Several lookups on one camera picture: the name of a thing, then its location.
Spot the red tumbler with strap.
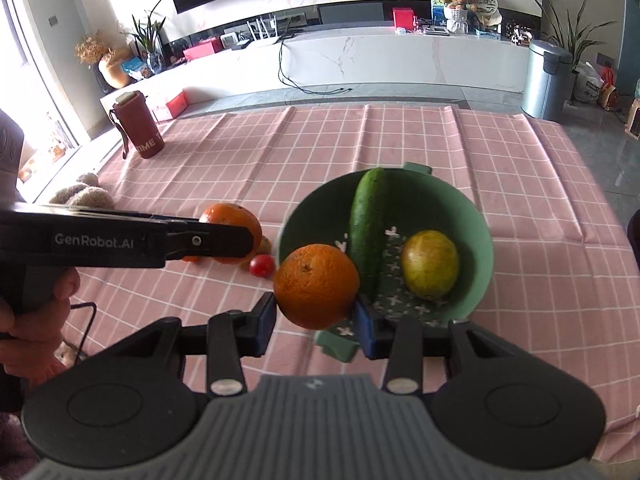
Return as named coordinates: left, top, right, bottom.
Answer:
left=111, top=91, right=166, bottom=160

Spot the red shopping bag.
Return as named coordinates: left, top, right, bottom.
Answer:
left=597, top=67, right=619, bottom=111

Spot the green cucumber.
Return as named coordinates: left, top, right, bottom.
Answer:
left=348, top=167, right=390, bottom=299

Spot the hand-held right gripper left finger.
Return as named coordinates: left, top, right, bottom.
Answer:
left=115, top=291, right=278, bottom=397

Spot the green bowl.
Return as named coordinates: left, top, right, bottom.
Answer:
left=277, top=162, right=495, bottom=364

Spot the tall leafy potted plant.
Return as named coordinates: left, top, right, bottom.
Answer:
left=530, top=0, right=619, bottom=68

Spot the silver pedal trash can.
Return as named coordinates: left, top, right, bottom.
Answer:
left=521, top=39, right=574, bottom=122

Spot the pink gift box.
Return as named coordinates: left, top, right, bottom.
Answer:
left=150, top=91, right=190, bottom=122

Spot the pink checked tablecloth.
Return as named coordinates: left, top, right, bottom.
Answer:
left=30, top=102, right=637, bottom=461

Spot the black power cable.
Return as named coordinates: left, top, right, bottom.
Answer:
left=277, top=25, right=352, bottom=94

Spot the pink flat box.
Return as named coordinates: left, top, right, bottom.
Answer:
left=183, top=40, right=222, bottom=61

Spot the person's left hand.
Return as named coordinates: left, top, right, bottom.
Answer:
left=0, top=266, right=82, bottom=380

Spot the fuzzy beige cloth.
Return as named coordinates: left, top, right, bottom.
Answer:
left=49, top=172, right=117, bottom=210

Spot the yellow-green mango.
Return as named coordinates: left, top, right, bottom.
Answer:
left=401, top=230, right=460, bottom=301

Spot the white router with antennas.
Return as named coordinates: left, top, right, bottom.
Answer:
left=247, top=16, right=281, bottom=44

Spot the small white heater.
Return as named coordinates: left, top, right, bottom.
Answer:
left=625, top=97, right=640, bottom=139

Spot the white plastic bag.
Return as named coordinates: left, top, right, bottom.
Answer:
left=572, top=62, right=606, bottom=106

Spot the green plant in glass vase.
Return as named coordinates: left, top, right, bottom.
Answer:
left=125, top=0, right=168, bottom=74

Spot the tan round vase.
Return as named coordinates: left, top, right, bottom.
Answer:
left=97, top=55, right=134, bottom=89

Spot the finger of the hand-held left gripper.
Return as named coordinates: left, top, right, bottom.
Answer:
left=164, top=217, right=255, bottom=263

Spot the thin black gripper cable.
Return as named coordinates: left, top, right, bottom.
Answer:
left=62, top=301, right=99, bottom=361

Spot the white marble tv console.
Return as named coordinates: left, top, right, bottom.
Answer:
left=100, top=25, right=534, bottom=126

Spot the large orange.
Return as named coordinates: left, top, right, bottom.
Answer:
left=182, top=202, right=263, bottom=266
left=273, top=243, right=361, bottom=331

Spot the dried flower bunch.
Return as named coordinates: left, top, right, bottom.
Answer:
left=75, top=30, right=119, bottom=66

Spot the blue snack packet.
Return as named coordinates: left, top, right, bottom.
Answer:
left=122, top=56, right=151, bottom=80

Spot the red cherry tomato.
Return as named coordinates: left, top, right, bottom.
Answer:
left=249, top=254, right=277, bottom=279

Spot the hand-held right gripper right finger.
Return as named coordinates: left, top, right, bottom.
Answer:
left=352, top=294, right=521, bottom=396

